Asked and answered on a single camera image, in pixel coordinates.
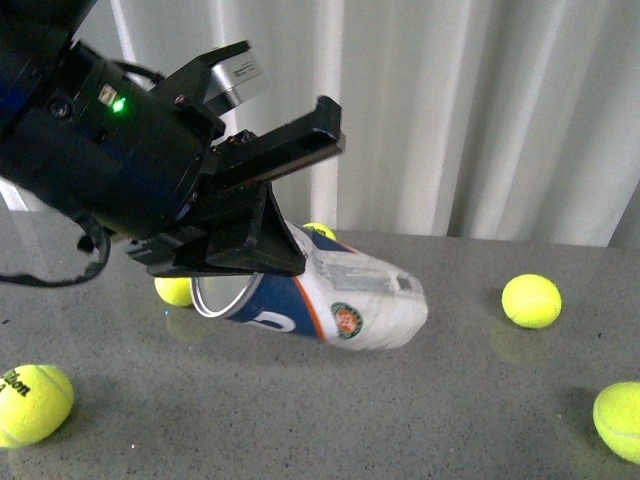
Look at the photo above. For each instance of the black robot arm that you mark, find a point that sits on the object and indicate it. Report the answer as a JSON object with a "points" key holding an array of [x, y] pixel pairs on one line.
{"points": [[35, 109]]}

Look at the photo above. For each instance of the tennis ball with Wilson print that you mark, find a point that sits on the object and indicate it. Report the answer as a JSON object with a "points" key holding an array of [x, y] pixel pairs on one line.
{"points": [[319, 229]]}

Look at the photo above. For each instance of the near left Wilson tennis ball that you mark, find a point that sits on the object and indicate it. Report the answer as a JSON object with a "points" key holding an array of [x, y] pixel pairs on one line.
{"points": [[35, 401]]}

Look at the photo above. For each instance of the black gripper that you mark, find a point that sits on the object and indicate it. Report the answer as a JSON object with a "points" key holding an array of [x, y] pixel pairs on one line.
{"points": [[157, 166]]}

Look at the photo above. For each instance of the white pleated curtain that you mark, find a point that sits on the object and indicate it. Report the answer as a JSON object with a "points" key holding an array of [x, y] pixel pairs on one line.
{"points": [[507, 120]]}

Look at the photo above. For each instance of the Wilson tennis ball can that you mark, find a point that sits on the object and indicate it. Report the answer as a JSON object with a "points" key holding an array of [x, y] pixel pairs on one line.
{"points": [[344, 298]]}

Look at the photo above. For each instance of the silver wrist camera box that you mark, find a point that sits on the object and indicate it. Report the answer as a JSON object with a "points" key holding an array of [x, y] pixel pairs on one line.
{"points": [[234, 81]]}

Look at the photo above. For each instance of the near right yellow tennis ball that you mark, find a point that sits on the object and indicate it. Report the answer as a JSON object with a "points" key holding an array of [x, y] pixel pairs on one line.
{"points": [[616, 419]]}

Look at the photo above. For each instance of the plain yellow tennis ball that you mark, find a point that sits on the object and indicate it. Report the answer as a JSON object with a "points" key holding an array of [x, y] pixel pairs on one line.
{"points": [[531, 301]]}

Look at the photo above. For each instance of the tennis ball with HEAD print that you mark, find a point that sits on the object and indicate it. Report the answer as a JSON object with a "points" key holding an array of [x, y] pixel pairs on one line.
{"points": [[174, 291]]}

